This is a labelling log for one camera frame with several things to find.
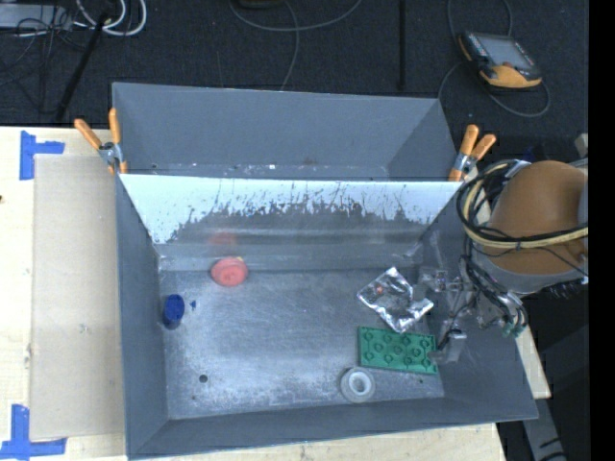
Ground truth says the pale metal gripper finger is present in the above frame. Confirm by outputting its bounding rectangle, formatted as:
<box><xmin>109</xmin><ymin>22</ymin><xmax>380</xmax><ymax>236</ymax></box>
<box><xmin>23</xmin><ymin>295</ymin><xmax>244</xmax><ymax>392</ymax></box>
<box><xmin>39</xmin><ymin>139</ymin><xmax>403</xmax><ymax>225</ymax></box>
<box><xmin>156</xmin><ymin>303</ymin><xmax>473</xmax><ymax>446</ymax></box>
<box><xmin>416</xmin><ymin>266</ymin><xmax>463</xmax><ymax>298</ymax></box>
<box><xmin>427</xmin><ymin>328</ymin><xmax>468</xmax><ymax>365</ymax></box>

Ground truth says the clear plastic packet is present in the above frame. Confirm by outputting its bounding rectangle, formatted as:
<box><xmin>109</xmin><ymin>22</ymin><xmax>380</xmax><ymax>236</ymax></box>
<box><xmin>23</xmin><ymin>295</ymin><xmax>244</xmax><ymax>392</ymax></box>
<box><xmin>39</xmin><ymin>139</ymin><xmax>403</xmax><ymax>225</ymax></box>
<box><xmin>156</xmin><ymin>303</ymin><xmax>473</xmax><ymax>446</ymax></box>
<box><xmin>356</xmin><ymin>266</ymin><xmax>435</xmax><ymax>334</ymax></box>

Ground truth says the green studded flat block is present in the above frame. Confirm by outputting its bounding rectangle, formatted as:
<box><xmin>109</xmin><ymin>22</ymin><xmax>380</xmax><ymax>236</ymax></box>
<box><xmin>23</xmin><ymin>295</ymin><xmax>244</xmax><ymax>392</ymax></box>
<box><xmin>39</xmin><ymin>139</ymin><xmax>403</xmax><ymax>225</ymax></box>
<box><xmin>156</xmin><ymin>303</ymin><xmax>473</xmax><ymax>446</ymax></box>
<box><xmin>357</xmin><ymin>326</ymin><xmax>439</xmax><ymax>376</ymax></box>

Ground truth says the grey metal bin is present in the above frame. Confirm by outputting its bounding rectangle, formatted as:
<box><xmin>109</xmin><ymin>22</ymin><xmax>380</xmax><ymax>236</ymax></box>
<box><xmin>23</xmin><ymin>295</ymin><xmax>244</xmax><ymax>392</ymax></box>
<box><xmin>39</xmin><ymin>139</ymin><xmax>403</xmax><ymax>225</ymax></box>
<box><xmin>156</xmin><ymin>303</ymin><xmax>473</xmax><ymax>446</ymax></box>
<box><xmin>111</xmin><ymin>82</ymin><xmax>540</xmax><ymax>460</ymax></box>

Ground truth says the red round disc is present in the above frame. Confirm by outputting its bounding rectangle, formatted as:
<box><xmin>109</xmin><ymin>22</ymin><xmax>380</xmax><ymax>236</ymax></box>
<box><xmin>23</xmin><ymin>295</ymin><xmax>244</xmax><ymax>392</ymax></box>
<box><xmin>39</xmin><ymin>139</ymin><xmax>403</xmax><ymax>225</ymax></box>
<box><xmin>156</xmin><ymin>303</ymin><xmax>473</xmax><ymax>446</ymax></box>
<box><xmin>209</xmin><ymin>255</ymin><xmax>250</xmax><ymax>288</ymax></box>

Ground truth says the blue cup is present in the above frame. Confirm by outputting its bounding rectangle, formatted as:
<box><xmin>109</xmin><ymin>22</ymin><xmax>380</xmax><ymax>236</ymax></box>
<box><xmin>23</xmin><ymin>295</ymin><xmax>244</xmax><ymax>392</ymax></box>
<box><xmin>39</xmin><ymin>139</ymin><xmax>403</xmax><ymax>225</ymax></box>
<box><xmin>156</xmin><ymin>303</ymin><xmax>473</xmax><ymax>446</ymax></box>
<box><xmin>161</xmin><ymin>294</ymin><xmax>186</xmax><ymax>330</ymax></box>

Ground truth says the pale wood board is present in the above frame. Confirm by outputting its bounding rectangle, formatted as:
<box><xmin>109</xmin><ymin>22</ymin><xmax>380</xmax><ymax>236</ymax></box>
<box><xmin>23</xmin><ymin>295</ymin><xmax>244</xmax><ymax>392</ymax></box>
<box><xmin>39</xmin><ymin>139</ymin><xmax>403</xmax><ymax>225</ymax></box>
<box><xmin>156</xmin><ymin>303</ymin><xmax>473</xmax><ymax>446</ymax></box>
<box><xmin>28</xmin><ymin>154</ymin><xmax>127</xmax><ymax>442</ymax></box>

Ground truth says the grey tape ring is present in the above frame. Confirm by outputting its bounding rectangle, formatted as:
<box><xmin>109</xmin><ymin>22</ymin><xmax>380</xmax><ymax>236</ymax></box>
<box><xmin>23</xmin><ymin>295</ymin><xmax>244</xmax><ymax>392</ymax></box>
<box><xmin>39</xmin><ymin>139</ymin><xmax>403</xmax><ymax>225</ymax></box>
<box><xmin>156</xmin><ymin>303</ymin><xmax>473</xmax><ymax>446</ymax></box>
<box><xmin>339</xmin><ymin>367</ymin><xmax>377</xmax><ymax>404</ymax></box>

